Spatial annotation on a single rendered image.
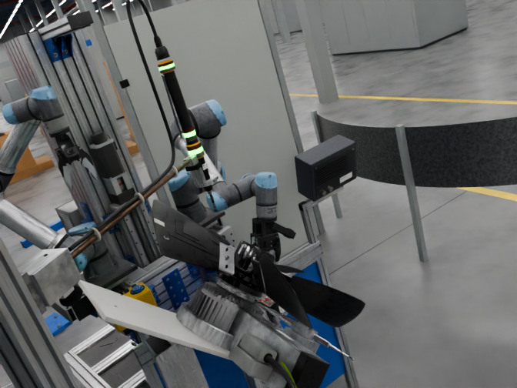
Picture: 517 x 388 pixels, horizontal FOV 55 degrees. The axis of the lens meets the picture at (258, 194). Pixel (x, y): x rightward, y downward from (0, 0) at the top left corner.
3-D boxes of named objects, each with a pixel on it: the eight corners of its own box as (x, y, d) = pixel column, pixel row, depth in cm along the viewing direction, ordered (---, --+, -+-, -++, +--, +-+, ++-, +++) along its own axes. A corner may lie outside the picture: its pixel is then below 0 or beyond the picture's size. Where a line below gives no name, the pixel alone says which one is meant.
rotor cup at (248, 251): (255, 296, 141) (275, 254, 142) (212, 273, 145) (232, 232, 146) (266, 297, 154) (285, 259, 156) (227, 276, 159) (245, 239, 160)
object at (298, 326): (315, 341, 132) (307, 339, 129) (297, 331, 136) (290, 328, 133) (319, 332, 132) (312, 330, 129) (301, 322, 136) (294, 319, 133)
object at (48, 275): (47, 315, 89) (26, 275, 86) (20, 314, 92) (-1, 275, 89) (84, 281, 98) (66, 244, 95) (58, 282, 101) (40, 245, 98)
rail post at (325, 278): (353, 392, 250) (316, 260, 222) (348, 388, 253) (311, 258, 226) (358, 387, 252) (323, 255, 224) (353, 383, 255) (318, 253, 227)
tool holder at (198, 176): (208, 189, 142) (197, 158, 139) (188, 192, 145) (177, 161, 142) (221, 176, 150) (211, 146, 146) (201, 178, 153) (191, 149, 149)
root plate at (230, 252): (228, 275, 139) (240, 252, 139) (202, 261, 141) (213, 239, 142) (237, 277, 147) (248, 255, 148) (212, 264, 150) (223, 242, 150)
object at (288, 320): (255, 304, 146) (354, 364, 123) (250, 302, 144) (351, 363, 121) (258, 297, 146) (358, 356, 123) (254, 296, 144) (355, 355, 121)
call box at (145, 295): (120, 336, 176) (108, 312, 172) (112, 325, 184) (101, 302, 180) (161, 312, 182) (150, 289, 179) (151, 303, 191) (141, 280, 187)
